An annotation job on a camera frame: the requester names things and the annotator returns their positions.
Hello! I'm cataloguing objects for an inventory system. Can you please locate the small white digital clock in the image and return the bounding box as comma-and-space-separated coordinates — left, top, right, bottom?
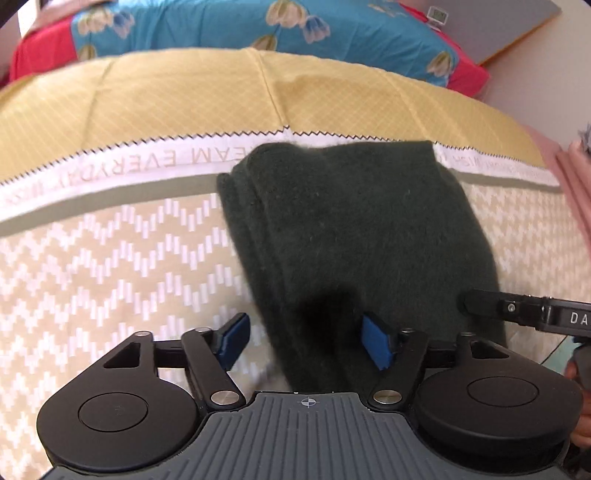
426, 6, 449, 27

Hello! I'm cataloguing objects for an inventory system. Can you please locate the grey board with wooden edge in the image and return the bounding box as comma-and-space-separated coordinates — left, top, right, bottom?
405, 0, 562, 65

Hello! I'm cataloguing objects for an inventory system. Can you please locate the blue floral quilt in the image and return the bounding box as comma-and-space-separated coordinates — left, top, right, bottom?
71, 0, 460, 87

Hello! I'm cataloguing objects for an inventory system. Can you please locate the red bed sheet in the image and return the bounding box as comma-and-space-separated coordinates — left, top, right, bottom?
9, 1, 490, 97

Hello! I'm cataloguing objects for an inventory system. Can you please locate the yellow beige patterned bedspread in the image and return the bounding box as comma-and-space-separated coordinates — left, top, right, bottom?
1, 49, 590, 479

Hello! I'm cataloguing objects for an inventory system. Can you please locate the pink pillow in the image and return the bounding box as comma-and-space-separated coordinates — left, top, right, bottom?
523, 126, 591, 247

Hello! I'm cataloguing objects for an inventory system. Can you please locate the dark green knit sweater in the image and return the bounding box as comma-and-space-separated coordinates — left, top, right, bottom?
217, 141, 506, 394

